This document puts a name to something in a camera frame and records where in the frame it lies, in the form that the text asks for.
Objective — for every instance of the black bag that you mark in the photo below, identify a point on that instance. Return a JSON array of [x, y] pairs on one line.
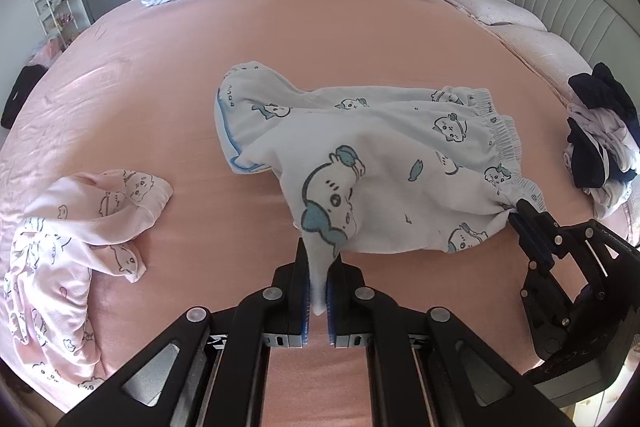
[[22, 94]]

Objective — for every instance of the pink printed pajama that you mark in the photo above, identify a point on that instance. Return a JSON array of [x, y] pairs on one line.
[[65, 267]]

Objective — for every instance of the bed with pink sheet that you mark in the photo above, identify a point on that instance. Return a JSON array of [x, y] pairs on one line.
[[150, 107]]

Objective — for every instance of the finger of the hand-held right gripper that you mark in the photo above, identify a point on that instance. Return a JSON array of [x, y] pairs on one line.
[[525, 232], [542, 217]]

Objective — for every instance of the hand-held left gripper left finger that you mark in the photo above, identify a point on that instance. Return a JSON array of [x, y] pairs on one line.
[[303, 302]]

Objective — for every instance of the white shelf rack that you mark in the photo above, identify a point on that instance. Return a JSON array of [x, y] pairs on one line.
[[52, 7]]

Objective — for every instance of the white cartoon print shorts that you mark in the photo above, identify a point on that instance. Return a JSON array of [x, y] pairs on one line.
[[380, 147]]

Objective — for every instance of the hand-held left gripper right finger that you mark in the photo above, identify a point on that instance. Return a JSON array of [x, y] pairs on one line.
[[330, 307]]

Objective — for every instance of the pink bag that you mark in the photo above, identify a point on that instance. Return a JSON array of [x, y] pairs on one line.
[[47, 52]]

